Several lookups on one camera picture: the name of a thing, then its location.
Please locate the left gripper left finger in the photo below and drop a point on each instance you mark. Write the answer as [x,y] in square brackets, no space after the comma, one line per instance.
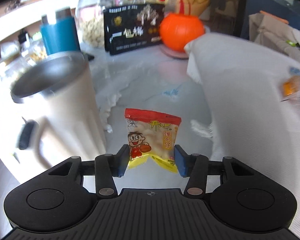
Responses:
[108,167]

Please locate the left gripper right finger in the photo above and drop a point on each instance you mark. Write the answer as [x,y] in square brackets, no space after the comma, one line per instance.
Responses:
[194,167]

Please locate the red yellow biscuit packet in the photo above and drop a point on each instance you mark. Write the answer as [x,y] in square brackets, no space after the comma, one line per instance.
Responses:
[151,135]

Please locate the cream white kettle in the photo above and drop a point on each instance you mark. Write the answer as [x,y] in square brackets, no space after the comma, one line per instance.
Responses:
[50,115]

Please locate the white table cloth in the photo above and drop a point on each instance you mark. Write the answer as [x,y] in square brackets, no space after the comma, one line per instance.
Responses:
[251,121]

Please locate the black remote control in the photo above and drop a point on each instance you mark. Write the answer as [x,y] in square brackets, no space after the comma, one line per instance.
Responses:
[89,57]

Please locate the orange small snack packet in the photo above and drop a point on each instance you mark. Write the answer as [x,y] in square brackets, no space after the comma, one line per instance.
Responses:
[291,88]

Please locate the teal thermos bottle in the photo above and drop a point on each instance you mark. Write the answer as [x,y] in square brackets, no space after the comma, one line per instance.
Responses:
[59,32]

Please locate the orange pumpkin bowl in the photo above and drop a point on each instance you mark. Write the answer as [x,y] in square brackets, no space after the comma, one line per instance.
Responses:
[177,30]

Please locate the black plum snack bag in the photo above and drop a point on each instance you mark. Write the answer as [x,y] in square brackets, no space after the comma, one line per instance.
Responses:
[131,27]

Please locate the beige sofa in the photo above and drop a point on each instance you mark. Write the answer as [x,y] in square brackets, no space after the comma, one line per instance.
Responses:
[265,29]

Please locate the glass jar with lid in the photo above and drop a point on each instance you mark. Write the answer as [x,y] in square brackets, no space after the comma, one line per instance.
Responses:
[90,20]

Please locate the dark blue cabinet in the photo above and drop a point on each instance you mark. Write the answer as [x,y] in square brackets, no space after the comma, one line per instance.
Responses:
[279,8]

